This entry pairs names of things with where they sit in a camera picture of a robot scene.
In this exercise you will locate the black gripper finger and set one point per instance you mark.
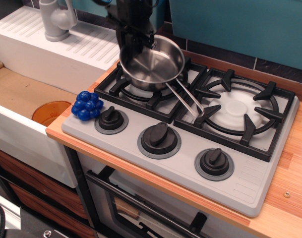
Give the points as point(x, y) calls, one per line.
point(130, 40)
point(148, 40)

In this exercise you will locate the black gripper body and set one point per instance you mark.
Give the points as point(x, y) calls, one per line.
point(133, 16)

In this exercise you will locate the stainless steel pan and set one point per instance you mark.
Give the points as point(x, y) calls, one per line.
point(157, 68)

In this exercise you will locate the blue toy blueberry cluster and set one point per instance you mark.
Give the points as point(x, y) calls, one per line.
point(87, 106)

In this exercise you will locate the black left stove knob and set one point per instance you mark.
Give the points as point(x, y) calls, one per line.
point(111, 121)

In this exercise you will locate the black stove knob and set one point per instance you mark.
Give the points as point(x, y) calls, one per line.
point(214, 164)
point(111, 121)
point(159, 141)

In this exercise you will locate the black middle stove knob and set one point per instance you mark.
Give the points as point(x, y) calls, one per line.
point(159, 141)

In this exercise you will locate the grey toy stove top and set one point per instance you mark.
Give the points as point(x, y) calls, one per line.
point(244, 191)

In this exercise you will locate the black right stove knob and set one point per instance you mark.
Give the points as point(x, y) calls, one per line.
point(214, 164)

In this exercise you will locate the black left burner grate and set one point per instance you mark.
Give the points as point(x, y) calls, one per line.
point(162, 105)

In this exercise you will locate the black burner grate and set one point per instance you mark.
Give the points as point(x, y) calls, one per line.
point(247, 116)
point(162, 105)

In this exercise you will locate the grey toy faucet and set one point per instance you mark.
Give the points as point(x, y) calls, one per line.
point(57, 22)

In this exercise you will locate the white toy sink unit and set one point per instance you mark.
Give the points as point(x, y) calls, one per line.
point(35, 71)

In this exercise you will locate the orange plastic bowl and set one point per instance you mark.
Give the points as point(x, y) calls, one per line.
point(48, 112)

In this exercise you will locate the black right burner grate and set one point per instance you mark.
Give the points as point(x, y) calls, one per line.
point(247, 116)

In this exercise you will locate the wooden drawer front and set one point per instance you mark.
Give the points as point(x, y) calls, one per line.
point(45, 197)

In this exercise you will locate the oven door with handle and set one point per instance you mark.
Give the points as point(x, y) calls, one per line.
point(136, 210)

